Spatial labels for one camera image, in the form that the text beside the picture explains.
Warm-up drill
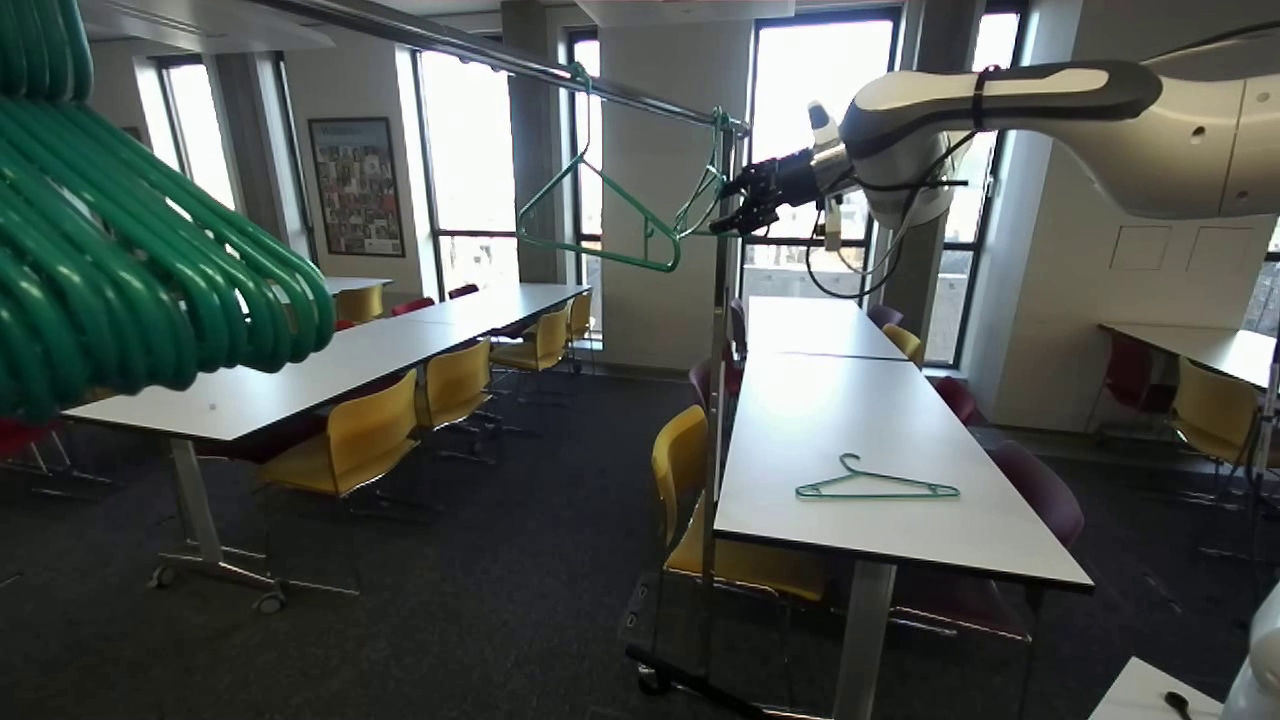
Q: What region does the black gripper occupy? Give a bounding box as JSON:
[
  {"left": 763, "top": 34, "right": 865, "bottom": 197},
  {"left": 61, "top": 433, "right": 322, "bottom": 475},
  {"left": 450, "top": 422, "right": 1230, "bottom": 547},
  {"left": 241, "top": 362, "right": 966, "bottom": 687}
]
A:
[{"left": 716, "top": 142, "right": 822, "bottom": 241}]

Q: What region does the green thin hanger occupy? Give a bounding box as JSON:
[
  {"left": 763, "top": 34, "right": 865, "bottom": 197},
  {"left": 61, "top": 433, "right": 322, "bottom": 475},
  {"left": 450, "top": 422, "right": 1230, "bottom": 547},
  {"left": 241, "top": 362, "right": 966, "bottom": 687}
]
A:
[
  {"left": 668, "top": 156, "right": 736, "bottom": 248},
  {"left": 512, "top": 72, "right": 686, "bottom": 281},
  {"left": 790, "top": 449, "right": 964, "bottom": 507}
]

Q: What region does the green hanger stack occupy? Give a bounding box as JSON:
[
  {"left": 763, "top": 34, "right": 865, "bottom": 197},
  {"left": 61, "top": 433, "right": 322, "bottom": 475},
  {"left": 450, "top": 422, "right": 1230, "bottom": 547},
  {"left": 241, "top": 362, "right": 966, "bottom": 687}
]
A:
[{"left": 0, "top": 0, "right": 340, "bottom": 429}]

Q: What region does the metal clothes rack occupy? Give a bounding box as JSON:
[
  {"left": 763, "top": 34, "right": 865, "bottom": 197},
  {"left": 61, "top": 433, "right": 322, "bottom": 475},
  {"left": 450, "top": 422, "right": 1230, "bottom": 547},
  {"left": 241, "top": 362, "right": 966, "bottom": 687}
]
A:
[{"left": 251, "top": 0, "right": 855, "bottom": 715}]

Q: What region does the long white table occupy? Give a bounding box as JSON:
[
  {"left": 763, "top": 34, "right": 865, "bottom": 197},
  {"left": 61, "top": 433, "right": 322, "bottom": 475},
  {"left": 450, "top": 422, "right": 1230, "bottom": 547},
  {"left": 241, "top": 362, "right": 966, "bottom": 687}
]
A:
[
  {"left": 450, "top": 275, "right": 597, "bottom": 353},
  {"left": 1095, "top": 316, "right": 1280, "bottom": 395},
  {"left": 313, "top": 273, "right": 401, "bottom": 302},
  {"left": 61, "top": 316, "right": 498, "bottom": 620},
  {"left": 741, "top": 290, "right": 927, "bottom": 366}
]

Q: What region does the yellow plastic chair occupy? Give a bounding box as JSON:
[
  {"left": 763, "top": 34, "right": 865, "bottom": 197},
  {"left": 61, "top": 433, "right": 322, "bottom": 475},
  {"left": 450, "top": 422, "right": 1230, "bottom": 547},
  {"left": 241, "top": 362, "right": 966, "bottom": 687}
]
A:
[
  {"left": 332, "top": 282, "right": 392, "bottom": 332},
  {"left": 416, "top": 335, "right": 497, "bottom": 435},
  {"left": 647, "top": 401, "right": 838, "bottom": 607},
  {"left": 879, "top": 316, "right": 927, "bottom": 366},
  {"left": 484, "top": 298, "right": 575, "bottom": 376},
  {"left": 1168, "top": 356, "right": 1268, "bottom": 469},
  {"left": 255, "top": 366, "right": 422, "bottom": 503},
  {"left": 564, "top": 289, "right": 598, "bottom": 348}
]

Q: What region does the white board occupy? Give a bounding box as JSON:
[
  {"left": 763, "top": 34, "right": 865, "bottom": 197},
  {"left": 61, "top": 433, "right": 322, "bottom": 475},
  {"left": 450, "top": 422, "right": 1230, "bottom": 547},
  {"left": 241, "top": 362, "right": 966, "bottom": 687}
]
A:
[{"left": 1086, "top": 652, "right": 1228, "bottom": 720}]

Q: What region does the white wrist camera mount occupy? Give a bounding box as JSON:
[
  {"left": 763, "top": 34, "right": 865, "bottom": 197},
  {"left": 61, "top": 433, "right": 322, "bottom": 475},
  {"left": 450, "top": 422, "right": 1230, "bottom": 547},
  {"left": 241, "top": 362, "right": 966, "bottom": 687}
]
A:
[{"left": 811, "top": 181, "right": 847, "bottom": 255}]

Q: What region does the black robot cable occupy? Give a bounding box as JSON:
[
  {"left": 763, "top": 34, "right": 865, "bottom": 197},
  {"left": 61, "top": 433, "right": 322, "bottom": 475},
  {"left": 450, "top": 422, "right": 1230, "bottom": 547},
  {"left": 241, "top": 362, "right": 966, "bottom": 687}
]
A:
[{"left": 794, "top": 16, "right": 1280, "bottom": 302}]

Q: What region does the large framed wall picture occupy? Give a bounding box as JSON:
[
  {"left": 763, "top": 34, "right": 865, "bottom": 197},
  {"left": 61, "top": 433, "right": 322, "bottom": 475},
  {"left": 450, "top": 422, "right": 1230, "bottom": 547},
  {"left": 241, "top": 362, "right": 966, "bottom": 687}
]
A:
[{"left": 304, "top": 111, "right": 408, "bottom": 265}]

